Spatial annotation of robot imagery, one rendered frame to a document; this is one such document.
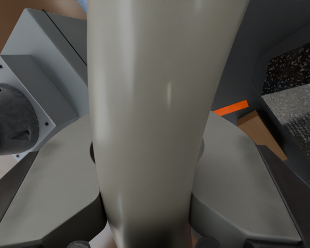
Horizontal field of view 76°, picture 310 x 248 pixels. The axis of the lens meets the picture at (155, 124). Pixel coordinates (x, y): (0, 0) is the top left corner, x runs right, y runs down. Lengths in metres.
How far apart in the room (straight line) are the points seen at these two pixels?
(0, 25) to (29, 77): 1.63
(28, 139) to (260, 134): 1.09
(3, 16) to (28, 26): 1.51
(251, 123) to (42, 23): 1.04
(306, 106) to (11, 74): 0.77
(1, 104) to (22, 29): 0.23
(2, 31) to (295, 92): 2.10
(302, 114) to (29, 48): 0.79
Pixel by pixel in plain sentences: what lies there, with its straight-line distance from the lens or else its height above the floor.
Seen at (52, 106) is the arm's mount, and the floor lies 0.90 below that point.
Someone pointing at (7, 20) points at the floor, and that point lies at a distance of 2.16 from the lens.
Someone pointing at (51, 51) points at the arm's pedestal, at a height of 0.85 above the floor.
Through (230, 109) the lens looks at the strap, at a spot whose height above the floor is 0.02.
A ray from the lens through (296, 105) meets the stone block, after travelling 0.70.
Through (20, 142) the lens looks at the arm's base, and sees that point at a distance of 0.59.
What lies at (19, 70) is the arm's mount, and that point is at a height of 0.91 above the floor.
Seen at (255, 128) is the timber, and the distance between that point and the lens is 1.23.
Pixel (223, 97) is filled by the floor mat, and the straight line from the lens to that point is 1.30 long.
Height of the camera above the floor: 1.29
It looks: 62 degrees down
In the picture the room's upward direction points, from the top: 134 degrees counter-clockwise
